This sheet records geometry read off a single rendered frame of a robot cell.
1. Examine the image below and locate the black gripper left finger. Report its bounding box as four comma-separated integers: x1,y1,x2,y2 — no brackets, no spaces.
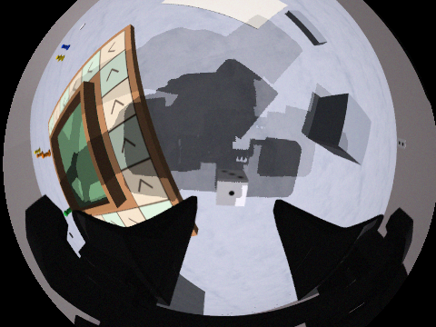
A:
72,195,197,306

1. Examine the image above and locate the white die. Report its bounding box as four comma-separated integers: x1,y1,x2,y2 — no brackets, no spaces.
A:
217,168,248,207

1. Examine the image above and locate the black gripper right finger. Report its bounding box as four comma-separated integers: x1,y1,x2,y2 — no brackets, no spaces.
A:
272,199,384,301

